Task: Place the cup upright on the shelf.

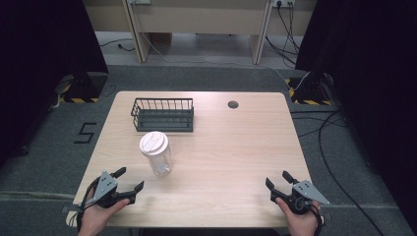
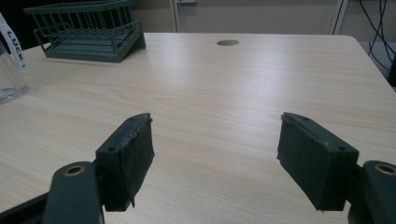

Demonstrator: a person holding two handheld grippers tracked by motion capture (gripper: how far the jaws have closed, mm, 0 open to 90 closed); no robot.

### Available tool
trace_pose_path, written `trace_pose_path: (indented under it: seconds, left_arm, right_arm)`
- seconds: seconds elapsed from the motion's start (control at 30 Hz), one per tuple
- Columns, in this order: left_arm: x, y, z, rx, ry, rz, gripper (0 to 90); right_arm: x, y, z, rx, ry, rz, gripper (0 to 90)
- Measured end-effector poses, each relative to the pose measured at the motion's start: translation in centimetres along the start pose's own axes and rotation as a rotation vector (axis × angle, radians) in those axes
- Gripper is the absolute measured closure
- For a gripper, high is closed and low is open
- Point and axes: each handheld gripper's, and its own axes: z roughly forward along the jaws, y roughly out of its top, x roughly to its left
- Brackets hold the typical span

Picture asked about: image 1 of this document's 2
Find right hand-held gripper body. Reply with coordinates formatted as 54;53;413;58
269;179;330;216

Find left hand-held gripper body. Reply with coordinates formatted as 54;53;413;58
86;170;137;209

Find clear cup with white lid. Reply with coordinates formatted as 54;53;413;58
139;131;173;178

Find black wire basket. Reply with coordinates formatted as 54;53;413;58
130;97;195;133

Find person's left hand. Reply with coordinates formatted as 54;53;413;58
77;195;131;236

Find person's right hand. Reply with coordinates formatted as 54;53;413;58
274;196;325;236

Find black stand base striped tape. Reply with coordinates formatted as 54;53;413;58
54;72;110;104
284;72;332;106

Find black curtain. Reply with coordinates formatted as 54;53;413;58
0;0;110;166
294;0;417;227

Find beige wooden desk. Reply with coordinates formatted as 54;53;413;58
82;0;318;65

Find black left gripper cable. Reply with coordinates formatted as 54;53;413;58
75;176;101;232

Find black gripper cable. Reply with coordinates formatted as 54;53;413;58
309;202;327;236
75;176;101;232

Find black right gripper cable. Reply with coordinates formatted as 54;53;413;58
309;202;327;236

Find long black floor cable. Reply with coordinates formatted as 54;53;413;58
289;109;386;236

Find short black floor cable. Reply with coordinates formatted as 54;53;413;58
98;37;137;53

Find bundle of black plug cables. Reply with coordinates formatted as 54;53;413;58
265;2;302;68

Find white wall socket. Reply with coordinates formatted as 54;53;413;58
271;0;296;9

